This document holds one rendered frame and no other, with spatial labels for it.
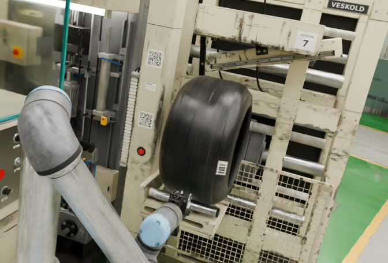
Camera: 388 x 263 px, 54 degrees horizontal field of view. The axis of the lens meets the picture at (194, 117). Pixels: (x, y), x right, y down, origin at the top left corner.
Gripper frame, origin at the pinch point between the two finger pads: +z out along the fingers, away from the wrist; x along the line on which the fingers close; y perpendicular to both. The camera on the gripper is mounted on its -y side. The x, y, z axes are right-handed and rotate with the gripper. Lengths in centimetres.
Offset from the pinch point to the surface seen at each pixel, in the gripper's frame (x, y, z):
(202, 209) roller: -4.0, -7.9, 18.4
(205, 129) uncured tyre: -0.6, 30.2, 3.5
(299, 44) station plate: -27, 73, 42
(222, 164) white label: -10.2, 18.4, 3.7
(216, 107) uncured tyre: -1.8, 39.1, 8.4
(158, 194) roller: 17.8, -7.6, 18.5
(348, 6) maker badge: -45, 98, 71
